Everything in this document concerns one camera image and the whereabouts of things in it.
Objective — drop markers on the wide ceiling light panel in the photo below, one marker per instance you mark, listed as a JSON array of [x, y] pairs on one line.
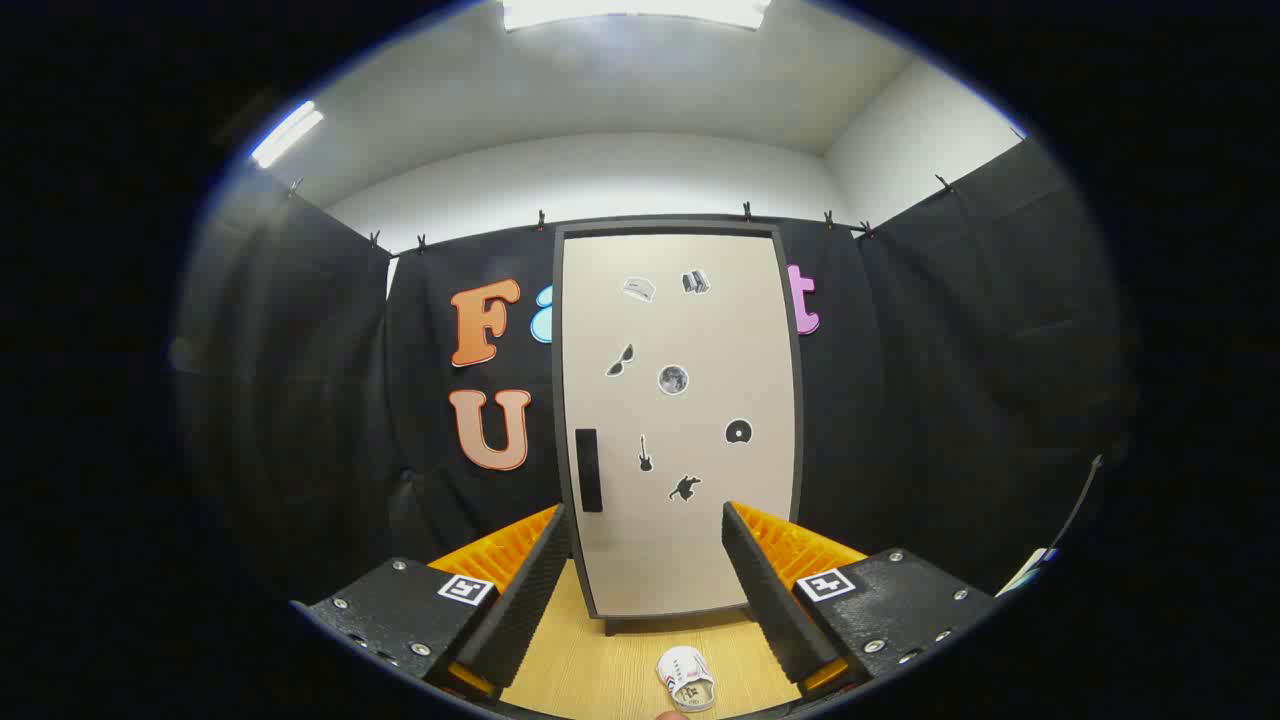
[[635, 12]]

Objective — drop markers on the white shoe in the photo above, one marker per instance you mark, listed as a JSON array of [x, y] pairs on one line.
[[685, 680]]

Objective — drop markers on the black backdrop cloth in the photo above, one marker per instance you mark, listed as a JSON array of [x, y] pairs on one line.
[[300, 400]]

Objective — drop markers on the grey shoe cabinet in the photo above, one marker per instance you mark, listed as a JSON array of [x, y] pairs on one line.
[[660, 228]]

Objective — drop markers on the thin dark rod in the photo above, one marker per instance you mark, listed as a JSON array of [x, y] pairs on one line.
[[1085, 500]]

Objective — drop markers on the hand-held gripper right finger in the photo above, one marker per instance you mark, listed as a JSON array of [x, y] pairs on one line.
[[775, 600]]

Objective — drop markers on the beige shoe cabinet door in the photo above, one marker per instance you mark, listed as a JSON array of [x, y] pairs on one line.
[[690, 330]]

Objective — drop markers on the narrow ceiling light strip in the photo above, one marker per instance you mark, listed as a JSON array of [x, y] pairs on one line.
[[287, 133]]

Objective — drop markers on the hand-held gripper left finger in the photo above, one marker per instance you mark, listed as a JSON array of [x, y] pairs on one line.
[[520, 610]]

